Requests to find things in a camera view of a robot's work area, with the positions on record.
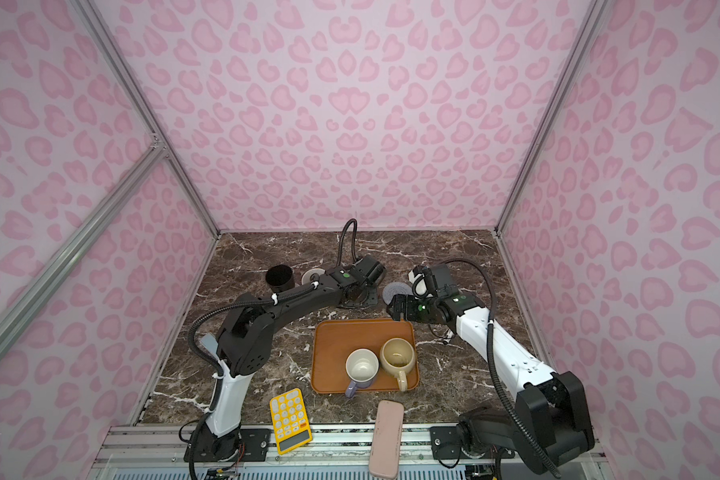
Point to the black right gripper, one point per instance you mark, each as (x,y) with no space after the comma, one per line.
(400,306)

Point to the light blue woven coaster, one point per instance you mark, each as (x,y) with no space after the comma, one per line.
(395,288)

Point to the white speckled mug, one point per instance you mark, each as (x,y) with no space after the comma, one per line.
(312,276)

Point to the beige glazed mug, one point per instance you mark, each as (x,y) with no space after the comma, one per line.
(398,359)

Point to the purple mug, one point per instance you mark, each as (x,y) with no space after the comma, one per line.
(361,366)

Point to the black mug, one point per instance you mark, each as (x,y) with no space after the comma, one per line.
(280,278)

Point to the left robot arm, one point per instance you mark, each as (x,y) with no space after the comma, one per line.
(244,342)

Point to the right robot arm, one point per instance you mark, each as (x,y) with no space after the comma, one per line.
(546,419)

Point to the orange plastic tray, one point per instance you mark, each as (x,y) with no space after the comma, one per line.
(334,341)

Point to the yellow calculator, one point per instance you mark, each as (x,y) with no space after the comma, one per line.
(290,421)

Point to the pink rectangular case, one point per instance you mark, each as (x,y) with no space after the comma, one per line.
(386,442)

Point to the grey remote device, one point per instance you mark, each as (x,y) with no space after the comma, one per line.
(209,344)

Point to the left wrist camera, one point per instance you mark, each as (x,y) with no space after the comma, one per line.
(369,270)

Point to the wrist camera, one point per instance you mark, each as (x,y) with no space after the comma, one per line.
(435,281)
(369,270)

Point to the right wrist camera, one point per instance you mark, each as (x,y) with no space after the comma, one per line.
(435,281)

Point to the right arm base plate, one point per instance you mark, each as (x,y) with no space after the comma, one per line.
(441,443)

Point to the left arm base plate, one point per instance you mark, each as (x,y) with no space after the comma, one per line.
(245,444)

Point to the aluminium front rail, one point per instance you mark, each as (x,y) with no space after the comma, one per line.
(338,451)

